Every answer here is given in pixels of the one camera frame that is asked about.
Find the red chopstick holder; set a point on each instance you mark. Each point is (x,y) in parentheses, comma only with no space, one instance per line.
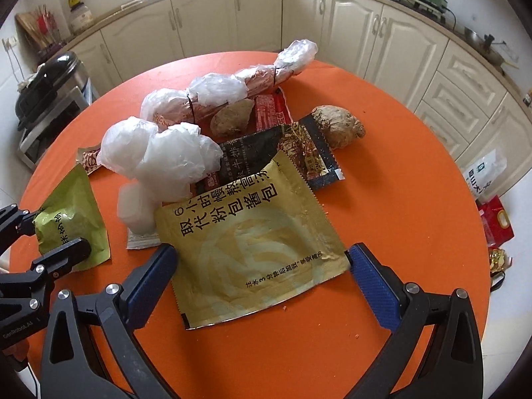
(45,25)

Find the gold foil sachet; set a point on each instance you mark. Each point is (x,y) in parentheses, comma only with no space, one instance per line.
(249,253)

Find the plastic wrapped sausage bundle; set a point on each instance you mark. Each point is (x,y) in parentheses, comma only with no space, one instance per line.
(257,79)

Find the white rice bag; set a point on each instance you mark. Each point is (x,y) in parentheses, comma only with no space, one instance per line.
(484,170)

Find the black electric grill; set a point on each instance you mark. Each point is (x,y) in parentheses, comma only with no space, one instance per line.
(45,87)

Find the green snack packet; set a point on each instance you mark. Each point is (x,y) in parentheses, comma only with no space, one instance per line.
(70,220)

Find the white crumpled plastic bag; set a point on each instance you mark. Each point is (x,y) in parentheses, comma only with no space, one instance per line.
(166,158)

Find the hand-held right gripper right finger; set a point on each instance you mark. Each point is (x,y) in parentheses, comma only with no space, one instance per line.
(374,286)

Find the small white plastic cup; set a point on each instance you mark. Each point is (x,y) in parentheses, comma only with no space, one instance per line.
(135,210)

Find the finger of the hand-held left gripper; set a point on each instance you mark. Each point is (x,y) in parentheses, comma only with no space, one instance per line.
(14,222)
(70,253)

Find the cream lower kitchen cabinets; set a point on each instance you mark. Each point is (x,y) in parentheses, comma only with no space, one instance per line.
(208,16)

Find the clear plastic jar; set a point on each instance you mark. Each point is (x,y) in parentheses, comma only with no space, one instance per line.
(81,20)

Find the small silver packet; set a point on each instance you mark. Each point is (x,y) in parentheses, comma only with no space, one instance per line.
(143,240)

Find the black food packet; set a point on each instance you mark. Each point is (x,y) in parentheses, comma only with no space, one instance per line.
(257,153)

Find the metal storage rack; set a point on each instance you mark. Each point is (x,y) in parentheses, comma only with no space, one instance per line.
(54,129)

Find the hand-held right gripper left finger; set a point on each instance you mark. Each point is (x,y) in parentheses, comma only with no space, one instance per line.
(151,276)

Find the chopstick holder with utensils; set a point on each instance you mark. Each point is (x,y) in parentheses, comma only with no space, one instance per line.
(27,25)

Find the white rag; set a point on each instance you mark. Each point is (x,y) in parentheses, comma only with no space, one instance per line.
(27,82)

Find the dark bottle yellow label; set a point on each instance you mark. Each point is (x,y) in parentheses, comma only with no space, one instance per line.
(75,0)

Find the small ginger piece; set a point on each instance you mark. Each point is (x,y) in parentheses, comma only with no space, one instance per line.
(232,118)

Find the round orange table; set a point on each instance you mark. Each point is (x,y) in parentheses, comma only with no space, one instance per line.
(395,195)

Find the cream cabinet drawer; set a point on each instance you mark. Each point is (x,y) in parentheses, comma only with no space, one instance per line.
(451,104)
(440,131)
(469,77)

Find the red checkered snack packet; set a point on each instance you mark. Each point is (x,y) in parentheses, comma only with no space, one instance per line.
(89,160)

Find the red sauce packet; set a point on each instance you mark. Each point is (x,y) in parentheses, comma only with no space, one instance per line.
(270,112)

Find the large ginger root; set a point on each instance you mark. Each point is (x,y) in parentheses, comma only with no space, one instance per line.
(338,126)

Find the gold wrapped items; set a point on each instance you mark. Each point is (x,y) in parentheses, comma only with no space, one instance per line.
(498,259)

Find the red box on floor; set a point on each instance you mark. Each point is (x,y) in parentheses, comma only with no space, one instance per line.
(496,220)

